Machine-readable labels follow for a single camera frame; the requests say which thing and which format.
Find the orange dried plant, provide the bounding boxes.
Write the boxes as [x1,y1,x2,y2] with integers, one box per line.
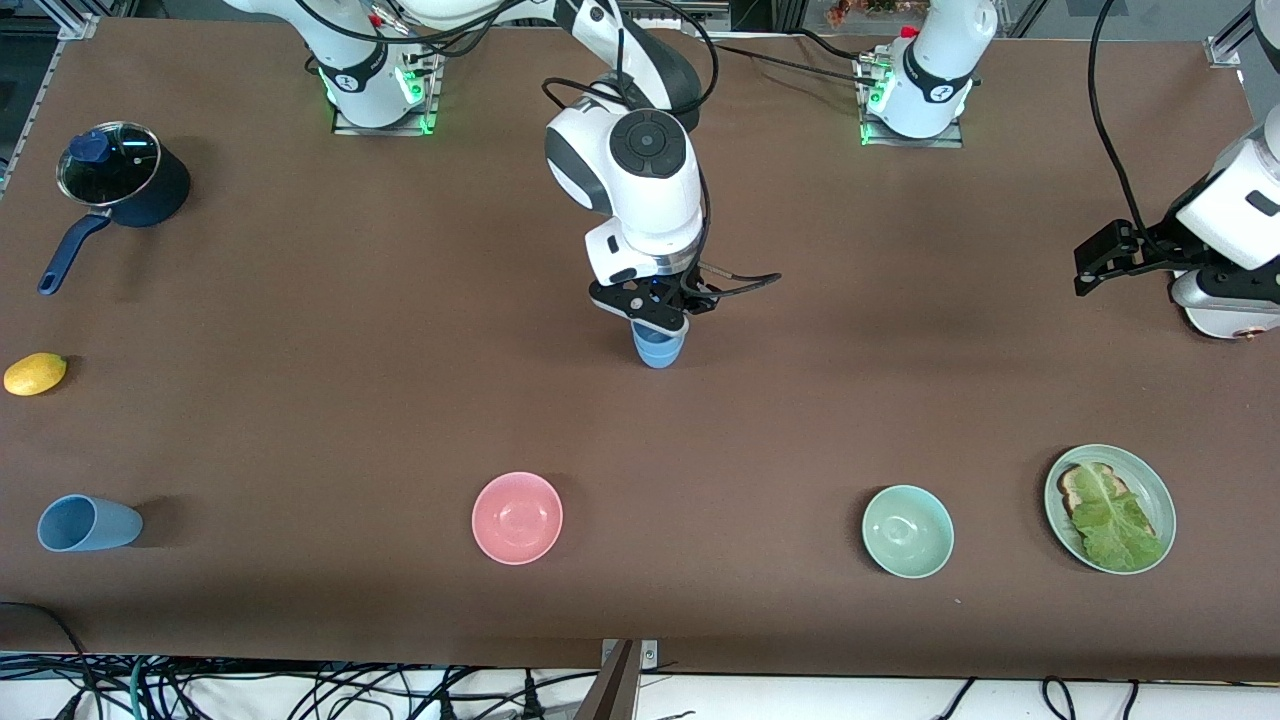
[826,0,936,29]

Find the dark blue saucepan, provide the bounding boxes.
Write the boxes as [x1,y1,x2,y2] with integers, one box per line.
[38,122,192,297]

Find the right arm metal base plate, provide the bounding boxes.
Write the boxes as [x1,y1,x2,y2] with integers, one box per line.
[332,45,441,136]

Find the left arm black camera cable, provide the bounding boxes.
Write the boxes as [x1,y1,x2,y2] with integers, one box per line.
[1088,0,1153,233]

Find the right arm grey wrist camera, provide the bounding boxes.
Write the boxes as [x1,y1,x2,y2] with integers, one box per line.
[590,283,691,337]

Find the green plate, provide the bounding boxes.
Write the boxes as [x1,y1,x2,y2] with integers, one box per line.
[1044,444,1178,576]

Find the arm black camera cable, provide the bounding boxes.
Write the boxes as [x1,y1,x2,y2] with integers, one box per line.
[543,0,782,301]
[1088,0,1153,233]

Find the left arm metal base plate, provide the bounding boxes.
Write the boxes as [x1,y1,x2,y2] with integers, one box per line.
[858,55,966,149]

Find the pink bowl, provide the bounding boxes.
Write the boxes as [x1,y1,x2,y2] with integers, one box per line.
[471,471,564,566]

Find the green lettuce leaf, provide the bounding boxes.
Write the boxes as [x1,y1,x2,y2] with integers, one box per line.
[1072,463,1166,573]

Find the grey power strip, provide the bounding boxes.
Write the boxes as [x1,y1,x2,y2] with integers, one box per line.
[620,0,733,33]

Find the black base cable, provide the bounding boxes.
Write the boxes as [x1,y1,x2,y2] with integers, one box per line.
[790,28,876,63]
[715,36,881,89]

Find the mint green bowl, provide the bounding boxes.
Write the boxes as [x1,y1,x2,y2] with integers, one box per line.
[861,484,956,580]

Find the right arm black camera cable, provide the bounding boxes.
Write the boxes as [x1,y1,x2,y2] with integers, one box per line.
[543,0,782,301]

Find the aluminium frame corner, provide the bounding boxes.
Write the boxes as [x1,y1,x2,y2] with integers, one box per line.
[55,0,101,41]
[1205,0,1263,69]

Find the yellow lemon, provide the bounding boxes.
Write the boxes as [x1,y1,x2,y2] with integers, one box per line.
[3,352,68,397]

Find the grey camera pole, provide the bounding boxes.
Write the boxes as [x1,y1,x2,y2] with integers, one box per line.
[573,640,641,720]

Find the toast slice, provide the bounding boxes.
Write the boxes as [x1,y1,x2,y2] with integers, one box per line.
[1057,462,1161,546]

